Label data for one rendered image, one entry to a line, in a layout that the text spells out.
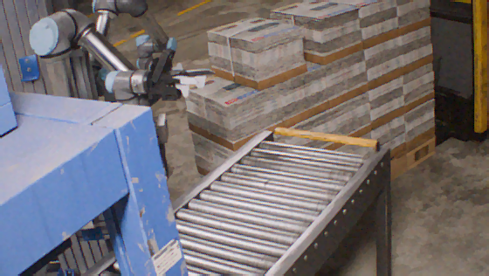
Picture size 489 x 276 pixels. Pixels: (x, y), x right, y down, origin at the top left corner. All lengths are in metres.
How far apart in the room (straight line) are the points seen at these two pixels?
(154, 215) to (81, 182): 0.16
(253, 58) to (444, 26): 1.70
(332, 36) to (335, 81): 0.23
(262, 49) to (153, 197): 1.99
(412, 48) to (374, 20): 0.38
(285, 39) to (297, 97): 0.30
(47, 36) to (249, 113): 1.12
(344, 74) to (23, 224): 2.63
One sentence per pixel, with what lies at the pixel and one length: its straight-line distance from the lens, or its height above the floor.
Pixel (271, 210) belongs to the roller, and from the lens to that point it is 2.08.
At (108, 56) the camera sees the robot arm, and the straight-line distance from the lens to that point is 2.25.
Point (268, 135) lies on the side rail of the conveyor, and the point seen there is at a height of 0.80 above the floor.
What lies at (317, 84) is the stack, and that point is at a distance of 3.15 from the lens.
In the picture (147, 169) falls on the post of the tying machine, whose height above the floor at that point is 1.47.
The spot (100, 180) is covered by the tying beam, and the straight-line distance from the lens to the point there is 0.86.
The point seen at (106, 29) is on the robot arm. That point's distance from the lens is 3.05.
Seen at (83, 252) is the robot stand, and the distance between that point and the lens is 2.91.
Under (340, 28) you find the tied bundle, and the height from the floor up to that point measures 0.98.
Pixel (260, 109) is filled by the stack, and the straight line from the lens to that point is 2.94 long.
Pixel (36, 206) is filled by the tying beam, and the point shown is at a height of 1.52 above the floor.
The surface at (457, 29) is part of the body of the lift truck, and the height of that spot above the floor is 0.69.
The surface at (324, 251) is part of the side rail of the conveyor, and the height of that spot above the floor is 0.72.
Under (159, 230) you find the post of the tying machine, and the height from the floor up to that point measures 1.37.
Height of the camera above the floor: 1.87
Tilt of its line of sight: 25 degrees down
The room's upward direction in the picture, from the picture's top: 9 degrees counter-clockwise
